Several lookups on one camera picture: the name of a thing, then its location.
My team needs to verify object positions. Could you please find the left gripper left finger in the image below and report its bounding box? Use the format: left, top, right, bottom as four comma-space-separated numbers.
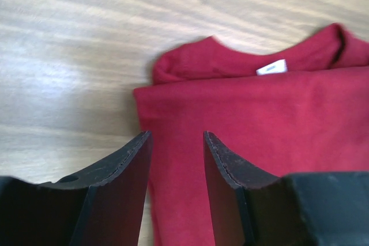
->
1, 131, 152, 245

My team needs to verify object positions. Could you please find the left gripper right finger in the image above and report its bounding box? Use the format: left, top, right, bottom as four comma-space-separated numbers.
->
204, 132, 368, 245

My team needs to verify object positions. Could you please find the red t shirt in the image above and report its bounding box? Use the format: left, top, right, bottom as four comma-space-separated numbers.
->
133, 24, 368, 245

